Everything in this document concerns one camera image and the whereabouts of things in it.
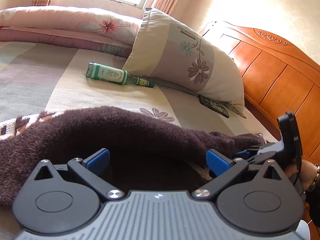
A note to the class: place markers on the green glass bottle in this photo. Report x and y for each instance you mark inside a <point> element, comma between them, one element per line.
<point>115,75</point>

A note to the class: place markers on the orange wooden headboard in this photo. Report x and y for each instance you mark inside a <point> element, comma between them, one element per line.
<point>277,76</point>

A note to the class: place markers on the dark brown fuzzy sweater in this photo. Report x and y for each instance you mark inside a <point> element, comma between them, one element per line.
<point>146,153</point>

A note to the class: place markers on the dark green patterned packet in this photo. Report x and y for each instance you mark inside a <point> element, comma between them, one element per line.
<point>214,106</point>

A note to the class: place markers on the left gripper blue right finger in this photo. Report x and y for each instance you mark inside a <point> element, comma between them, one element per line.
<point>227,171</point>

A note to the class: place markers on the person right hand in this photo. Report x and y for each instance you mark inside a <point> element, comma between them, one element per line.
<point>307,175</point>

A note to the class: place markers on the floral cream pillow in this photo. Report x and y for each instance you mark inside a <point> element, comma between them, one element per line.
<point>168,50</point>

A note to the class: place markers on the striped pastel bed sheet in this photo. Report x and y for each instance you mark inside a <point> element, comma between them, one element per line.
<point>38,78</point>

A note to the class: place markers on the pink floral folded quilt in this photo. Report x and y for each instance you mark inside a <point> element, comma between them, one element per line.
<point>83,28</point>

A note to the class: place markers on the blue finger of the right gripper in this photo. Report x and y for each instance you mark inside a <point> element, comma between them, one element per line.
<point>243,155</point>

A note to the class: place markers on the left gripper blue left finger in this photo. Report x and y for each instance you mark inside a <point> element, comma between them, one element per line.
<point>87,171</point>

